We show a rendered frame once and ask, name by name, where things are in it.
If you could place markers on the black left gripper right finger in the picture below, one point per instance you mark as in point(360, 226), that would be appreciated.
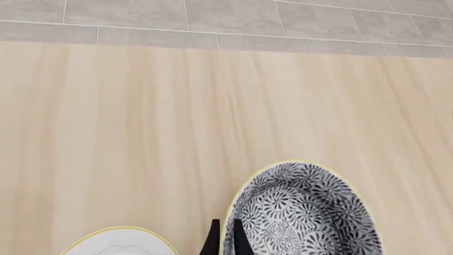
point(241, 241)

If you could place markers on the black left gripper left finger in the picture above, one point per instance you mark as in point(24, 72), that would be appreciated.
point(212, 240)

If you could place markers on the white ramekin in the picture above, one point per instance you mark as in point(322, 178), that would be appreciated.
point(120, 241)

